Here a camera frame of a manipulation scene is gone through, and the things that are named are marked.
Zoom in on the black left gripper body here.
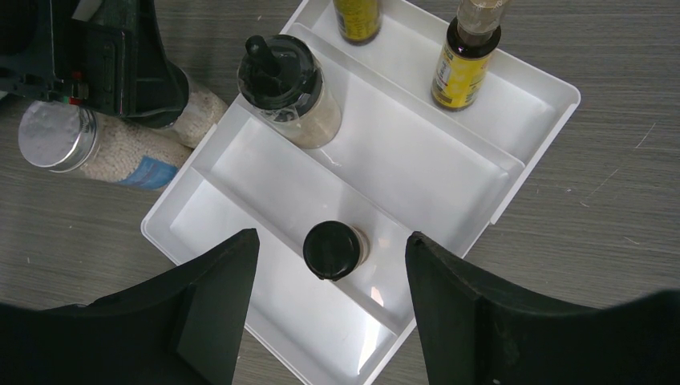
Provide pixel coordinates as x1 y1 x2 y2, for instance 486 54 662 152
1 1 155 117

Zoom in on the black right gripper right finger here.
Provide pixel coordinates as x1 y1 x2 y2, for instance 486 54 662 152
405 232 679 384

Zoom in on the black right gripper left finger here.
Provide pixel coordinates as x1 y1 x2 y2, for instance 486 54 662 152
1 229 260 384

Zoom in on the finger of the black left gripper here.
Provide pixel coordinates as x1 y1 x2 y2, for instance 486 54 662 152
127 1 188 120

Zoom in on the blue-label shaker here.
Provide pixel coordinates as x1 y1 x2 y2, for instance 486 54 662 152
18 101 191 190

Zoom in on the taped black-lid grinder jar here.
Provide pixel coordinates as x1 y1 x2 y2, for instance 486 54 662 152
237 34 342 149

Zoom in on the small black-cap spice bottle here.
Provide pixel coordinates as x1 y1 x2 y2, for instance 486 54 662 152
302 221 370 282

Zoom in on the gold-cap yellow sauce bottle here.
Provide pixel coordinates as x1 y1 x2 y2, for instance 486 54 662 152
333 0 382 45

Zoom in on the yellow-label sauce bottle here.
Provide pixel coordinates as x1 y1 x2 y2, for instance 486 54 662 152
431 0 511 111

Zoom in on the black-lid knob grinder jar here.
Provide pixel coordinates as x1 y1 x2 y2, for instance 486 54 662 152
129 67 229 149

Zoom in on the white divided plastic tray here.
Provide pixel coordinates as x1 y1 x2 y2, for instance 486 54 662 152
141 1 581 384

